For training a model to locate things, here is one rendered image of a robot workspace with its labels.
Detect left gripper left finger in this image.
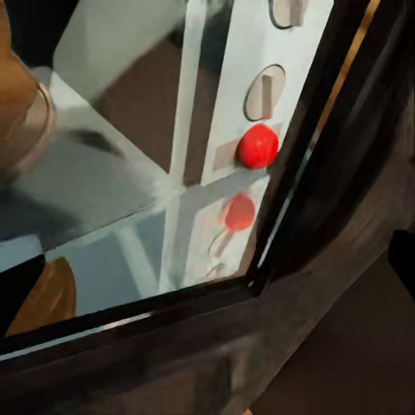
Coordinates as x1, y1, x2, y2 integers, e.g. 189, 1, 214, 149
0, 230, 45, 333

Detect microwave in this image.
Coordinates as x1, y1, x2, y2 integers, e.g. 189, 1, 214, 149
0, 0, 415, 400

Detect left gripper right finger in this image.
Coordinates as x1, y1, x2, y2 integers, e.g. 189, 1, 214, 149
387, 229, 415, 299

